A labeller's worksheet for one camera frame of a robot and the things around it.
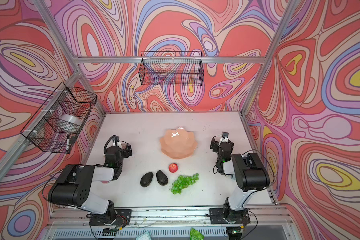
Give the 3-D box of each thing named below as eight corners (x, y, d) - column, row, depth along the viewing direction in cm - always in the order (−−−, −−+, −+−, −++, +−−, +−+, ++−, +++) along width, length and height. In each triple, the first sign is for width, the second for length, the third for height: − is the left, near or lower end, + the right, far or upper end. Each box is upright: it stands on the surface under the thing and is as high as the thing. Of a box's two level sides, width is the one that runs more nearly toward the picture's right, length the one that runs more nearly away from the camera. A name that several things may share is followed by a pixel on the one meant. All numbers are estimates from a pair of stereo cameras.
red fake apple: (168, 172, 89) (168, 170, 87) (169, 165, 92) (168, 163, 89) (178, 172, 89) (178, 170, 87) (178, 165, 92) (178, 163, 89)
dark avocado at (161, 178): (153, 178, 87) (152, 175, 84) (160, 171, 90) (159, 168, 86) (162, 188, 84) (161, 185, 80) (169, 181, 86) (169, 178, 83)
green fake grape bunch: (174, 196, 81) (174, 194, 78) (168, 185, 85) (167, 183, 81) (199, 179, 87) (200, 176, 84) (192, 170, 91) (193, 167, 87)
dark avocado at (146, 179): (140, 187, 84) (139, 185, 81) (143, 174, 89) (141, 172, 86) (151, 187, 84) (150, 185, 81) (153, 174, 89) (152, 172, 86)
